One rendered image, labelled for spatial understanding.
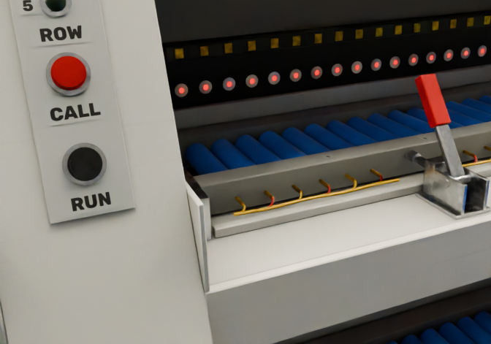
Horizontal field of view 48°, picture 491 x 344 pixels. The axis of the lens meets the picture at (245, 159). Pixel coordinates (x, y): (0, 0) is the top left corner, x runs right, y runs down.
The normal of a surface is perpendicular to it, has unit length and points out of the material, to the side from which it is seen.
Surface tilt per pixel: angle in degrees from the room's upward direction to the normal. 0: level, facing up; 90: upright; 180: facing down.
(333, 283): 111
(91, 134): 90
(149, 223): 90
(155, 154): 90
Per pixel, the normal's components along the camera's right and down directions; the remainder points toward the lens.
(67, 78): 0.33, -0.02
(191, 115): 0.37, 0.33
